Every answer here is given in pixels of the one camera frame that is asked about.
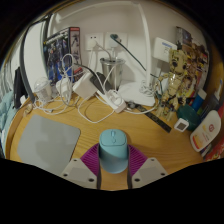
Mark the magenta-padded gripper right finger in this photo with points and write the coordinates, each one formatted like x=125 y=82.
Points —
x=138 y=163

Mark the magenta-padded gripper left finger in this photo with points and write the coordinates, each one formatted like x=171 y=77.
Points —
x=90 y=163

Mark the light blue computer mouse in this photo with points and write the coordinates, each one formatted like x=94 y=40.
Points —
x=113 y=150

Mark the grey mouse pad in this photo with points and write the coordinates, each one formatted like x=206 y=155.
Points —
x=46 y=143

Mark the black ruler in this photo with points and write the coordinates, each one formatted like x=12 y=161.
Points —
x=156 y=119

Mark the small white square clock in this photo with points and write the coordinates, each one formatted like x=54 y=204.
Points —
x=181 y=125

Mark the white power strip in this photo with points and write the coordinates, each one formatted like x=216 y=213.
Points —
x=115 y=101

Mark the dark green round container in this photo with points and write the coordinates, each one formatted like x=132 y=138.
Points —
x=188 y=116

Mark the white red-capped lotion bottle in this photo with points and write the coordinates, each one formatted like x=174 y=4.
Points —
x=206 y=133

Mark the large white power adapter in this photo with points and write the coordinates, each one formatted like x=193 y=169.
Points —
x=85 y=86

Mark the small white charger cube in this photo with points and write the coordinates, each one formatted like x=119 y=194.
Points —
x=63 y=87

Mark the small clear plastic bag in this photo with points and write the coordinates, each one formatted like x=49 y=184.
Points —
x=28 y=109

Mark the black power adapter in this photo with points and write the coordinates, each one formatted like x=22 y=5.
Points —
x=101 y=81

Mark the clear domed plastic cup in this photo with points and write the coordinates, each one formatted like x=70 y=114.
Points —
x=43 y=90

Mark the blue white tube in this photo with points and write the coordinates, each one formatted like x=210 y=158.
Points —
x=200 y=99

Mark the metal cup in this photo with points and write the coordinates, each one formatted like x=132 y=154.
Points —
x=113 y=73

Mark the brown brick tree figure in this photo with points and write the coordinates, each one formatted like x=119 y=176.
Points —
x=176 y=76

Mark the teal cloth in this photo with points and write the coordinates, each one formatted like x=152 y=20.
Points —
x=6 y=113

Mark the robot model kit box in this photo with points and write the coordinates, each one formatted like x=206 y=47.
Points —
x=60 y=53

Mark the white wall box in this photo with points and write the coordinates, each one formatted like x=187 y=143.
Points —
x=165 y=50

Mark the grey metal frame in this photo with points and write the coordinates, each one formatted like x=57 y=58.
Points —
x=24 y=66

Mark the white wall socket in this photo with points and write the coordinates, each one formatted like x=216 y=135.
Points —
x=121 y=41
x=94 y=41

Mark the wall picture collage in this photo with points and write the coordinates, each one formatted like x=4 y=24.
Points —
x=196 y=53

